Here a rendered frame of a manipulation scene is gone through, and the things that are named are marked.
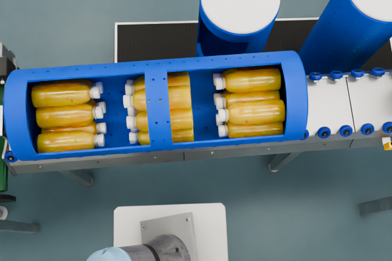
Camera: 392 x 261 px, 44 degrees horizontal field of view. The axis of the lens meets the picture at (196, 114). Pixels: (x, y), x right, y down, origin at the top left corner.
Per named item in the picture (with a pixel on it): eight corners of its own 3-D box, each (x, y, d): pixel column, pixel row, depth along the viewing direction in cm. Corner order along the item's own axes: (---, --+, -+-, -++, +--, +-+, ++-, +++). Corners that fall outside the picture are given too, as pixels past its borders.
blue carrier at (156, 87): (293, 148, 165) (314, 126, 138) (31, 168, 161) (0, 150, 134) (282, 70, 173) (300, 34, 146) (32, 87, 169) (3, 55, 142)
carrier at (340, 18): (356, 80, 257) (326, 36, 264) (440, 0, 173) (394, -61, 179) (311, 105, 253) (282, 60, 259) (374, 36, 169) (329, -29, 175)
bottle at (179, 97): (191, 105, 152) (130, 109, 152) (189, 83, 151) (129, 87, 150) (192, 110, 145) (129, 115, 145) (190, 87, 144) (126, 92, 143)
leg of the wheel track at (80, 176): (93, 186, 255) (65, 168, 194) (82, 187, 255) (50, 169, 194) (93, 175, 256) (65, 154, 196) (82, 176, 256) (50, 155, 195)
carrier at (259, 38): (201, 48, 260) (189, 98, 253) (210, -46, 176) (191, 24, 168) (254, 60, 259) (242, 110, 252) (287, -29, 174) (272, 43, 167)
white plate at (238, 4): (210, -47, 174) (210, -45, 175) (192, 22, 167) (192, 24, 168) (287, -30, 173) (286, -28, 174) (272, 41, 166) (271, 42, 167)
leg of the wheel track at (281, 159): (279, 171, 259) (308, 149, 199) (269, 172, 259) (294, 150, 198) (278, 161, 261) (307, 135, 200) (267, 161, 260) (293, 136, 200)
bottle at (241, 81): (281, 69, 151) (221, 73, 150) (282, 91, 152) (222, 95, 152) (276, 67, 158) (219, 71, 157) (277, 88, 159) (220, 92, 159)
